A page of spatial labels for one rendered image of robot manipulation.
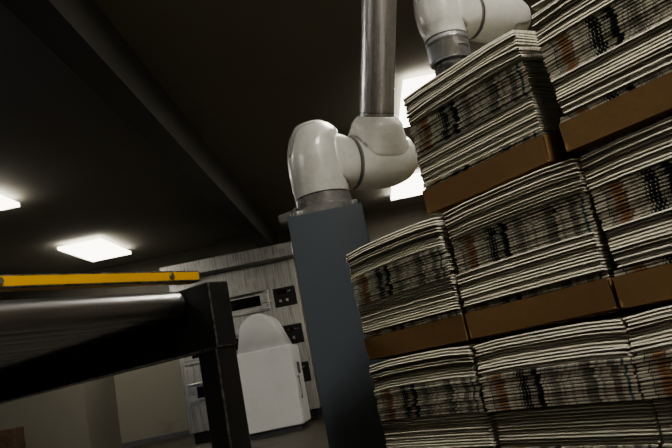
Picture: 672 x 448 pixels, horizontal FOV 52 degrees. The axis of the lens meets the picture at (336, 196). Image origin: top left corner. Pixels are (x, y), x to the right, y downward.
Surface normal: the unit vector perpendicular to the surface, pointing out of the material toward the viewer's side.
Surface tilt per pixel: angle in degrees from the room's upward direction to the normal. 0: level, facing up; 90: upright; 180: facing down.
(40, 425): 90
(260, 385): 90
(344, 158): 91
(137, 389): 90
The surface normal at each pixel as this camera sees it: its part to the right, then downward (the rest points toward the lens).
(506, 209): -0.81, 0.02
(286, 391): -0.10, -0.22
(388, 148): 0.47, 0.07
